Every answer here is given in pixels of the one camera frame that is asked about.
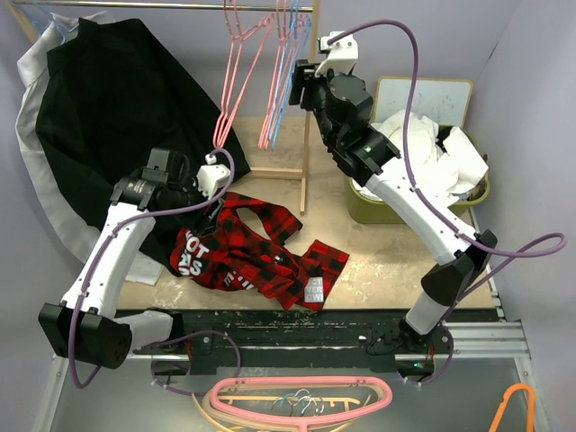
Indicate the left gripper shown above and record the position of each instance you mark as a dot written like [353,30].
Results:
[201,220]

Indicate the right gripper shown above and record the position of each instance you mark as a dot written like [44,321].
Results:
[304,77]

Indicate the blue wire hanger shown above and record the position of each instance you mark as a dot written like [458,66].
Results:
[295,36]

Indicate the red black plaid shirt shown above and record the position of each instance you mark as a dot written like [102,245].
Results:
[245,250]

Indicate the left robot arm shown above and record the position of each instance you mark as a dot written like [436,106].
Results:
[83,326]

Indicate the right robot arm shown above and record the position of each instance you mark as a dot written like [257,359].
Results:
[341,106]

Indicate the pink hanger right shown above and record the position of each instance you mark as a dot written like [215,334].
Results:
[280,18]

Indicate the pink hanger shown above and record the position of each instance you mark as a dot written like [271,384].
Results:
[280,18]
[234,83]

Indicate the pink hanger left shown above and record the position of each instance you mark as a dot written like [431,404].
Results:
[234,83]

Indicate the white shirt on rack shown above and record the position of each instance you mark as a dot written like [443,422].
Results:
[77,236]

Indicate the blue hanger under shirts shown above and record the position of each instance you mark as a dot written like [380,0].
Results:
[63,29]

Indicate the pink hanger foreground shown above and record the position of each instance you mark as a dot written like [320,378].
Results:
[359,387]

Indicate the green laundry basket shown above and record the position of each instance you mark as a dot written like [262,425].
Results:
[366,208]

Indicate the small whiteboard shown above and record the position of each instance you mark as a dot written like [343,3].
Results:
[445,101]

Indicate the white clothes pile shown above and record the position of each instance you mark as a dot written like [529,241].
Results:
[445,162]

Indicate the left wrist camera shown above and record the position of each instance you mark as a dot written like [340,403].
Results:
[211,176]

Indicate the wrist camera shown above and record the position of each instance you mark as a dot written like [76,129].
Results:
[211,176]
[341,56]

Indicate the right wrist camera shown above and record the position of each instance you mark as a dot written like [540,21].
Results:
[341,56]

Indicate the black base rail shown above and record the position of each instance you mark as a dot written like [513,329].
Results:
[375,340]

